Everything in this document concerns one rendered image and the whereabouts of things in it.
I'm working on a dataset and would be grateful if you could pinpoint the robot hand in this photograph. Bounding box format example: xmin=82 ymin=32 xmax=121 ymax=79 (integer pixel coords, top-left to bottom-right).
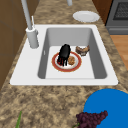
xmin=56 ymin=43 xmax=71 ymax=67

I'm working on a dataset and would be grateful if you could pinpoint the small brown round food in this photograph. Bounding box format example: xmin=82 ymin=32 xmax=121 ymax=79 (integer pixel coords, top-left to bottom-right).
xmin=67 ymin=55 xmax=76 ymax=66

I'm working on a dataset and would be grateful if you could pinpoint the red rimmed white plate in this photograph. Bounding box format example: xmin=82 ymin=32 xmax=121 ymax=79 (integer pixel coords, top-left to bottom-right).
xmin=51 ymin=52 xmax=83 ymax=72

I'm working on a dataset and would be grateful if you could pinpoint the brown and white pastry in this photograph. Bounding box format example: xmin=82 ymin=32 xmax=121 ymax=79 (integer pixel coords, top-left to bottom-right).
xmin=75 ymin=45 xmax=90 ymax=57

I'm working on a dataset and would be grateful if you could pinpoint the white sink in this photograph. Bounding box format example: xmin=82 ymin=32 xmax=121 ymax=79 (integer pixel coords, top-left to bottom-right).
xmin=9 ymin=23 xmax=120 ymax=87

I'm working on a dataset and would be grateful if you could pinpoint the grey tap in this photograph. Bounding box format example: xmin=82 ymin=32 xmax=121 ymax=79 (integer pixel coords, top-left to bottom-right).
xmin=21 ymin=0 xmax=40 ymax=50

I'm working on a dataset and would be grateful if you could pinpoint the grey cylindrical thing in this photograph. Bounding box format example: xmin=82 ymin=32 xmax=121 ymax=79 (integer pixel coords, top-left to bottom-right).
xmin=66 ymin=0 xmax=74 ymax=7

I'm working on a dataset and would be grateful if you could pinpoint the blue plate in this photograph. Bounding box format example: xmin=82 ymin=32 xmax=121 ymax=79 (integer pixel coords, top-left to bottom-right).
xmin=83 ymin=88 xmax=128 ymax=128

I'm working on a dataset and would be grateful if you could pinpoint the purple grape bunch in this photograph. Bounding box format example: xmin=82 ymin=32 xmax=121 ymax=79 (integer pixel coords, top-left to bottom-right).
xmin=73 ymin=110 xmax=109 ymax=128

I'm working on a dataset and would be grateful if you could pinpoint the green vegetable stalk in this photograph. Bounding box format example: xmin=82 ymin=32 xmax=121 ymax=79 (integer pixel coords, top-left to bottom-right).
xmin=15 ymin=110 xmax=23 ymax=128

